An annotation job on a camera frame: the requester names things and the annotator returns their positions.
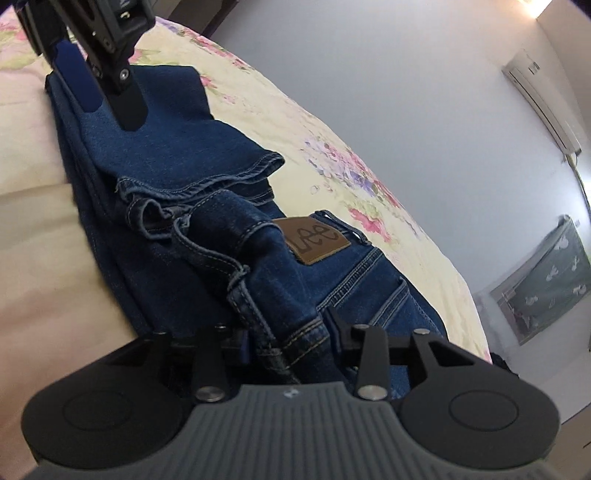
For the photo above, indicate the blue denim pants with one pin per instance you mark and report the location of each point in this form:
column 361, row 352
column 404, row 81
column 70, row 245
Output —
column 184, row 152

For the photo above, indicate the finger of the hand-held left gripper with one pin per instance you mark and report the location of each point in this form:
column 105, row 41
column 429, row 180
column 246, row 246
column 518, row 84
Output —
column 129, row 101
column 76, row 78

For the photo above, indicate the grey printed window curtain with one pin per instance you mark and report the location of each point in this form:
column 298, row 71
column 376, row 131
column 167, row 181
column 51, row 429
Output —
column 545, row 281

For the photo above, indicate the white wall air conditioner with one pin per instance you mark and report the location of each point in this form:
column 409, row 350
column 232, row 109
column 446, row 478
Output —
column 545, row 99

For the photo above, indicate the air conditioner pipe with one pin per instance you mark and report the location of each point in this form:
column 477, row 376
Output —
column 582, row 182

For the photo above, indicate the dark wooden wardrobe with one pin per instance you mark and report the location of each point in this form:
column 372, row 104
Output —
column 189, row 16

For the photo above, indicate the pile of clothes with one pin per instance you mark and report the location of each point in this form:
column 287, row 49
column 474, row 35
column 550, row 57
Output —
column 505, row 367

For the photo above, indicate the floral bed cover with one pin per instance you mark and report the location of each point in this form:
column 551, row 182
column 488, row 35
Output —
column 323, row 152

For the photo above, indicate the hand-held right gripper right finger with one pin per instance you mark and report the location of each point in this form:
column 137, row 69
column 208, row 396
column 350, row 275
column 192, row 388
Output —
column 341, row 339

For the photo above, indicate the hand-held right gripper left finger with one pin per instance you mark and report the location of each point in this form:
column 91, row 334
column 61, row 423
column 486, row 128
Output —
column 238, row 348

